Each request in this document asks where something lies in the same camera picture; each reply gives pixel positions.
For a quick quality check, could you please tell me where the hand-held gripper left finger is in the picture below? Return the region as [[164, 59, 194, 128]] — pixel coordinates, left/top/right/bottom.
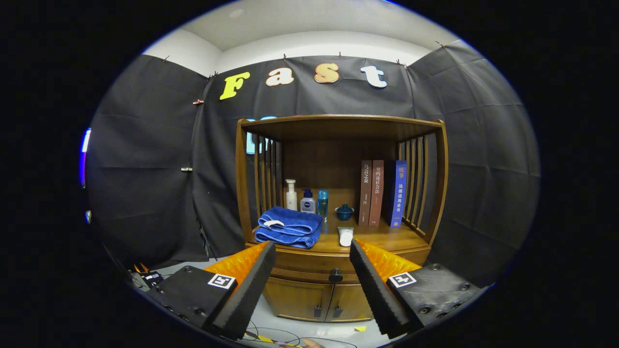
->
[[145, 241, 277, 340]]

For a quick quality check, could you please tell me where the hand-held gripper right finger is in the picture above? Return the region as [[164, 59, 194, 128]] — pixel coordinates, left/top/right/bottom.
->
[[349, 239, 484, 339]]

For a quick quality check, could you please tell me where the wooden drawer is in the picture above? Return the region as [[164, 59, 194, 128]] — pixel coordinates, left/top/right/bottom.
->
[[267, 253, 362, 286]]

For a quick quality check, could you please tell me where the wooden cabinet door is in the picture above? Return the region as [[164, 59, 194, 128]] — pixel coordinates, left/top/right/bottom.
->
[[262, 276, 334, 322], [325, 283, 375, 323]]

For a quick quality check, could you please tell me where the wooden countertop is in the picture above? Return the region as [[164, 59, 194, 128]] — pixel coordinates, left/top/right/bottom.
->
[[251, 213, 430, 256]]

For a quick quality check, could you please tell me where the wooden cabinet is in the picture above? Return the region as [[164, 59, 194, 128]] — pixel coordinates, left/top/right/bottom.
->
[[236, 115, 449, 323]]

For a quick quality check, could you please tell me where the folded blue towel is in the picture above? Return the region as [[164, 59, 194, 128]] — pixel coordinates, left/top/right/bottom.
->
[[254, 206, 323, 249]]

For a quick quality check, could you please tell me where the reddish brown book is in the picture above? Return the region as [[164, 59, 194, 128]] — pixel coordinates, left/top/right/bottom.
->
[[368, 160, 384, 228]]

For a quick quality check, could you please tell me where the dark brown book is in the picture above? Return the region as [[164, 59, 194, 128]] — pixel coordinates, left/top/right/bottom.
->
[[359, 160, 372, 227]]

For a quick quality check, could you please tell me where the blue book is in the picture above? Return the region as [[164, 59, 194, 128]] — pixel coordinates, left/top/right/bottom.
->
[[387, 160, 408, 228]]

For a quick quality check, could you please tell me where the black backdrop cloth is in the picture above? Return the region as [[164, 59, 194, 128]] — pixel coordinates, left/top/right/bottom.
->
[[85, 40, 541, 288]]

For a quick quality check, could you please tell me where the black floor cable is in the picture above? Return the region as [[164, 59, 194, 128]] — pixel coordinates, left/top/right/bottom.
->
[[242, 321, 358, 348]]

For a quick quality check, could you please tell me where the black device with orange wires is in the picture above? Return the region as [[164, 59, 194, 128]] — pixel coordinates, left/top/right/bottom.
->
[[128, 263, 165, 290]]

